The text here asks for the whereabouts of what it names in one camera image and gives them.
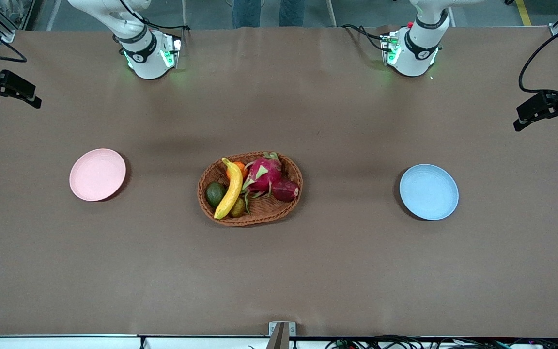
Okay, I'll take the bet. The yellow banana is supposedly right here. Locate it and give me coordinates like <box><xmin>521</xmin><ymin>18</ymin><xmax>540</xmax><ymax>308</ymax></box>
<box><xmin>214</xmin><ymin>158</ymin><xmax>244</xmax><ymax>220</ymax></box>

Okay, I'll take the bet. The dark red apple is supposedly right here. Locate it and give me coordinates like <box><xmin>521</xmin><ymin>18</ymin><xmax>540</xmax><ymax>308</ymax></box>
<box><xmin>272</xmin><ymin>177</ymin><xmax>300</xmax><ymax>203</ymax></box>

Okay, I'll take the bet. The pink plate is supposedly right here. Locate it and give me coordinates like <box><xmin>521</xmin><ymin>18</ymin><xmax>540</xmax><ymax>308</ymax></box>
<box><xmin>69</xmin><ymin>148</ymin><xmax>127</xmax><ymax>202</ymax></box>

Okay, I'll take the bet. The light blue plate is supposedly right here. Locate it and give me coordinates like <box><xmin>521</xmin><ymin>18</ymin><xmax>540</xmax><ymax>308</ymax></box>
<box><xmin>399</xmin><ymin>164</ymin><xmax>459</xmax><ymax>221</ymax></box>

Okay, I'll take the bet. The green avocado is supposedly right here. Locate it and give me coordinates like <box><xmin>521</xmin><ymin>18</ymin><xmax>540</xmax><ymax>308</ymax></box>
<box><xmin>205</xmin><ymin>182</ymin><xmax>227</xmax><ymax>209</ymax></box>

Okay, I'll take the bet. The orange tangerine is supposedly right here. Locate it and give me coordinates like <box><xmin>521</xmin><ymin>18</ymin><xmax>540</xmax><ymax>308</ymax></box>
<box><xmin>226</xmin><ymin>161</ymin><xmax>248</xmax><ymax>181</ymax></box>

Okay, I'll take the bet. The person in blue jeans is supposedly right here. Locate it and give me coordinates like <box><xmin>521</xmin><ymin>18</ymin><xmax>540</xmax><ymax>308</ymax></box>
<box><xmin>232</xmin><ymin>0</ymin><xmax>305</xmax><ymax>28</ymax></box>

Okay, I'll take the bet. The pink dragon fruit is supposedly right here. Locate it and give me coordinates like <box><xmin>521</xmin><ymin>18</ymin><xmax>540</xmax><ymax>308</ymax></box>
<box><xmin>241</xmin><ymin>152</ymin><xmax>283</xmax><ymax>214</ymax></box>

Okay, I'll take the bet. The brown wicker basket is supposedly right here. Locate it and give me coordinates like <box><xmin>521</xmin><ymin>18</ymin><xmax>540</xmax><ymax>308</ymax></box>
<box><xmin>197</xmin><ymin>151</ymin><xmax>304</xmax><ymax>227</ymax></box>

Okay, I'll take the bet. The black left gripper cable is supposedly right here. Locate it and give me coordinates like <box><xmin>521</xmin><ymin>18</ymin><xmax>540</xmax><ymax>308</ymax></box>
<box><xmin>518</xmin><ymin>17</ymin><xmax>558</xmax><ymax>105</ymax></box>

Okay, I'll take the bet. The black right arm base cable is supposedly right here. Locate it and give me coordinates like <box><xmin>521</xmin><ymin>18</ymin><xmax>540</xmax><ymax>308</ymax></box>
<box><xmin>119</xmin><ymin>0</ymin><xmax>191</xmax><ymax>31</ymax></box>

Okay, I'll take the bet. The black arm base cable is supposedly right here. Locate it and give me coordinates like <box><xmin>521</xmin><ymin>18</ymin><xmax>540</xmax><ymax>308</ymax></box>
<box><xmin>341</xmin><ymin>24</ymin><xmax>391</xmax><ymax>51</ymax></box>
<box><xmin>119</xmin><ymin>0</ymin><xmax>191</xmax><ymax>31</ymax></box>

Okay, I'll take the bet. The black left arm base cable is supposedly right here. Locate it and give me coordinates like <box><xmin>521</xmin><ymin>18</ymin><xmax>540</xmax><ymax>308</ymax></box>
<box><xmin>341</xmin><ymin>24</ymin><xmax>391</xmax><ymax>51</ymax></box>

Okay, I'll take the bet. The tangled black cable bundle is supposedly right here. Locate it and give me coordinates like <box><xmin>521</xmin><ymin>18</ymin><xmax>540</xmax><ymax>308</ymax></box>
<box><xmin>325</xmin><ymin>335</ymin><xmax>558</xmax><ymax>349</ymax></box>

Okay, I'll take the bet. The grey metal table bracket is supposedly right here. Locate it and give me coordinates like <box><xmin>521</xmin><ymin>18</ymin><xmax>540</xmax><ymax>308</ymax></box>
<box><xmin>268</xmin><ymin>321</ymin><xmax>296</xmax><ymax>349</ymax></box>

